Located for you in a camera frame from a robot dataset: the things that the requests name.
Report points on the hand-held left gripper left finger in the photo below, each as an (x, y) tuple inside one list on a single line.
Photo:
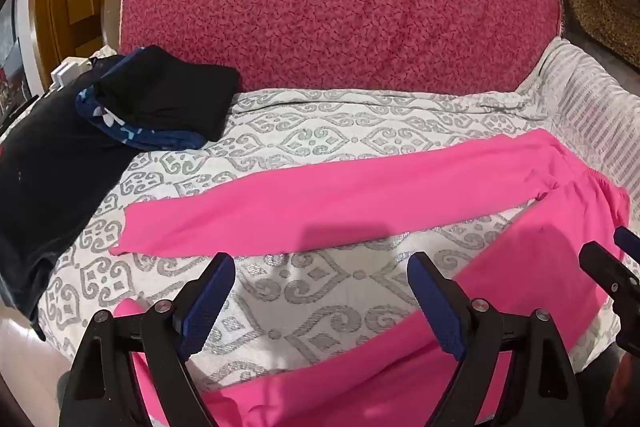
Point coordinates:
[(205, 307)]

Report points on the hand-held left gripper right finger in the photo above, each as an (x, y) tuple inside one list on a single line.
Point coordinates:
[(437, 307)]

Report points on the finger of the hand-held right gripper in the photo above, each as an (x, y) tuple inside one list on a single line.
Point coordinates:
[(629, 242), (602, 274)]

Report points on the pink pants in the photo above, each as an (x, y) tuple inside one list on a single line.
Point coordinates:
[(350, 197)]

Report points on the grey patterned white blanket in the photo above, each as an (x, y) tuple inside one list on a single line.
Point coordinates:
[(320, 287)]

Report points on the white striped armrest cover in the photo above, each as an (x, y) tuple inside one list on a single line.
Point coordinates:
[(585, 107)]

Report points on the folded blue patterned garment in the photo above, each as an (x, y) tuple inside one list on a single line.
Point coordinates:
[(125, 127)]

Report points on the large black cloth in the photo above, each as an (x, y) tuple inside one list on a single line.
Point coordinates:
[(50, 167)]

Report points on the folded black garment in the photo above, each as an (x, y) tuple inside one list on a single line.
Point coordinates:
[(175, 92)]

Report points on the small white box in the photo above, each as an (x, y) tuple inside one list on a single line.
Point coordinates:
[(67, 74)]

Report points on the red patterned sofa backrest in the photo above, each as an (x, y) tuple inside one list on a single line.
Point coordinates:
[(340, 7)]

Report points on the wall poster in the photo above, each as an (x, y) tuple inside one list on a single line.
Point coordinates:
[(10, 62)]

